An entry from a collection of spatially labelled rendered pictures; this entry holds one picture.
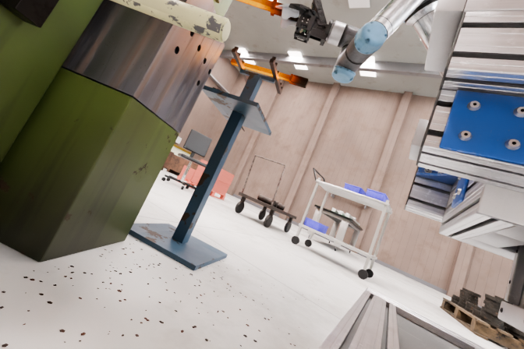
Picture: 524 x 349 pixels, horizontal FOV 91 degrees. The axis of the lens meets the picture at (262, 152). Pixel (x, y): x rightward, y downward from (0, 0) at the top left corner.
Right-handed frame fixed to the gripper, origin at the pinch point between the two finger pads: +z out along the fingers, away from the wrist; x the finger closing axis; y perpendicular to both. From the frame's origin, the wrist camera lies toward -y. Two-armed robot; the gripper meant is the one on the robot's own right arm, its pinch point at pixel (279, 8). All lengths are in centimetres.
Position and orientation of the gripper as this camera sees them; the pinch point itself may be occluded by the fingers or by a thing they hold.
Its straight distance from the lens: 106.4
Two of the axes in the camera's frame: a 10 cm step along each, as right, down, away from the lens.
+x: 0.3, 1.9, 9.8
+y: -3.9, 9.1, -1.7
